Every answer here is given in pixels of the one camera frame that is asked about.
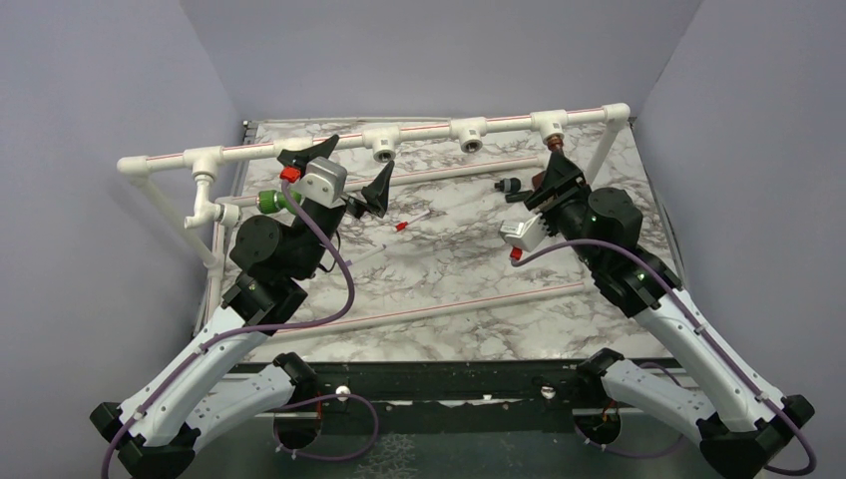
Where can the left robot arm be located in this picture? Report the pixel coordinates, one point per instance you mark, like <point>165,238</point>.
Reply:
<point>158,431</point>

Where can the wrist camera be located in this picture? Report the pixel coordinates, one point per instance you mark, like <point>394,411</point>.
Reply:
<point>323,183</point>
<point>525,235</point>

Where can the black grey faucet part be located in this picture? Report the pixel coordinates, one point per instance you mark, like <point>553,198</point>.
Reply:
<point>508,185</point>

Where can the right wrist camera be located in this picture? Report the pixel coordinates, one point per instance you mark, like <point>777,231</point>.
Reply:
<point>525,235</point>

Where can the purple capped white pen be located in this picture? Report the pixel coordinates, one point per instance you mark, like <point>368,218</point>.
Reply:
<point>366,255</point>

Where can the red capped white pen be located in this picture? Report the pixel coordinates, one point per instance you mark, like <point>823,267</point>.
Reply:
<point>405,224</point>

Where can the black orange marker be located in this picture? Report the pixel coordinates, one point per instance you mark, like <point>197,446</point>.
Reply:
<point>517,197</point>

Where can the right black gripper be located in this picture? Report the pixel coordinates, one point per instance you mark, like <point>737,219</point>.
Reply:
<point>562,174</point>

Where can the brown water faucet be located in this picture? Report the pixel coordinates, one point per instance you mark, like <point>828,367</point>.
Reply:
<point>555,146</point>

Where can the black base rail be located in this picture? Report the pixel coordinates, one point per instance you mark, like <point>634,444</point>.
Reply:
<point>418,397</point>

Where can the green water faucet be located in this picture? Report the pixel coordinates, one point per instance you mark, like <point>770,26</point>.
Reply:
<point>271,202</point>

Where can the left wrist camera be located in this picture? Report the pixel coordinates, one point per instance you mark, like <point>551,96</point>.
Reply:
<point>323,183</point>

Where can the white water faucet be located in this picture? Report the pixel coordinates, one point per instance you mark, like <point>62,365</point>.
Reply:
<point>205,211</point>

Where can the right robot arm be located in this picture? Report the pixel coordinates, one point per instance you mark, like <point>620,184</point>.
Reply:
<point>737,419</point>

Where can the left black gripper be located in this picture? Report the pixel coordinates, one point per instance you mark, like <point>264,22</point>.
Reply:
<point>376,193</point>

